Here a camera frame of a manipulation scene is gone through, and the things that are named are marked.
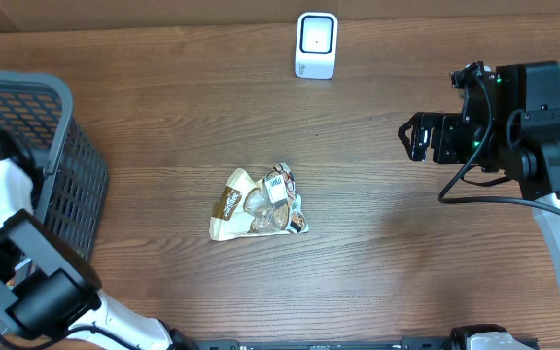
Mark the white barcode scanner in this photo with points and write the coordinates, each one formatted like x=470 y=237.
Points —
x=316 y=45

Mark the brown cookie snack bag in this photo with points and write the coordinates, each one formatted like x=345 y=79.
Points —
x=267 y=207

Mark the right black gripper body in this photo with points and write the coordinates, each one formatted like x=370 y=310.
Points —
x=455 y=140

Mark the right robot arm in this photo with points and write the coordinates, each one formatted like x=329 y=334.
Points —
x=509 y=125

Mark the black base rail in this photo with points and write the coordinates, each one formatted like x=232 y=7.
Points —
x=407 y=343

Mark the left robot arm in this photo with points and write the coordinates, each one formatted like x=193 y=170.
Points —
x=46 y=288

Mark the grey plastic mesh basket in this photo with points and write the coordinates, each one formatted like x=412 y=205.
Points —
x=37 y=111

